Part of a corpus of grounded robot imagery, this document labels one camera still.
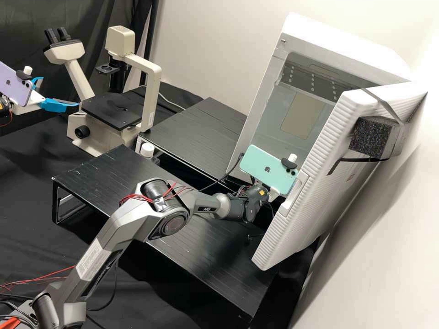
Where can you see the incubator door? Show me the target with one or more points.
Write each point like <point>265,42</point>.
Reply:
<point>319,178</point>

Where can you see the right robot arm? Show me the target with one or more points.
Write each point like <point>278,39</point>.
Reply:
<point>137,212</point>

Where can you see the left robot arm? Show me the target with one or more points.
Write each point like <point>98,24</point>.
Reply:
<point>5,109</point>

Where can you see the cream microscope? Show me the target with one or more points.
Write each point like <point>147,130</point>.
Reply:
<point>151,102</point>

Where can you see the wrist camera phone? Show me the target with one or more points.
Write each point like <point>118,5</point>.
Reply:
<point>13,84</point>
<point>260,168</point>

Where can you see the white incubator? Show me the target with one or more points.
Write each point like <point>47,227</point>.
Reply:
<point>308,44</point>

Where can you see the white-capped bottle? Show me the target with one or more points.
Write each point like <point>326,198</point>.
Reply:
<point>148,149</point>

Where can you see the left wrist camera phone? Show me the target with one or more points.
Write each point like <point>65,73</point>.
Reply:
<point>13,84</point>

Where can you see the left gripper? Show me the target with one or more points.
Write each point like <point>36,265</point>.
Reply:
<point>31,102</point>

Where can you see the black platform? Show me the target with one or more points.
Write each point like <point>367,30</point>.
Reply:
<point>192,137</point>
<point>103,171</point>

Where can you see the right wrist camera phone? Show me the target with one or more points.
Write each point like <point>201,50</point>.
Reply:
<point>260,168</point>

